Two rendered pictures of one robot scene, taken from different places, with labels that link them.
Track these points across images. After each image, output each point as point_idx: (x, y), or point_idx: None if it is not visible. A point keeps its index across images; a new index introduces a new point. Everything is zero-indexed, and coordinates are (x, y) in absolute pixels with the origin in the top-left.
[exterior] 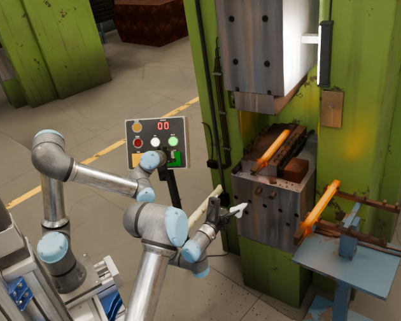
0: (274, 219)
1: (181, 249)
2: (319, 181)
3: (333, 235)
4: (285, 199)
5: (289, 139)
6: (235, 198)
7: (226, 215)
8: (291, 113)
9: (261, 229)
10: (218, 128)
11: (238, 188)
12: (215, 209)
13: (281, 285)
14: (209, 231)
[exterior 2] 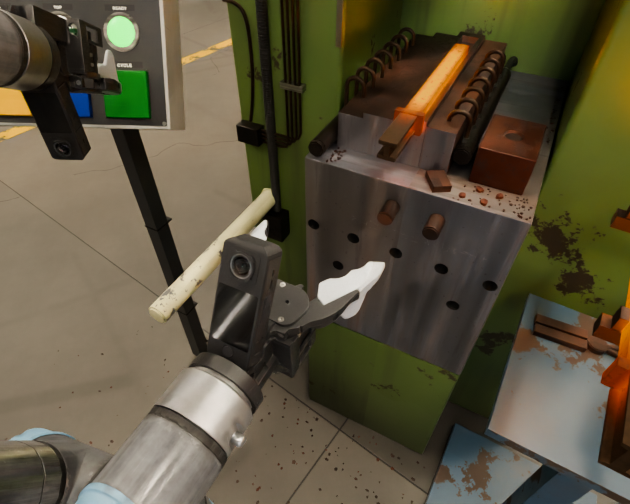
0: (414, 288)
1: (93, 463)
2: (551, 190)
3: (592, 348)
4: (469, 241)
5: (472, 69)
6: (312, 226)
7: (306, 320)
8: (464, 9)
9: (373, 308)
10: (271, 22)
11: (324, 199)
12: (255, 299)
13: (393, 415)
14: (219, 415)
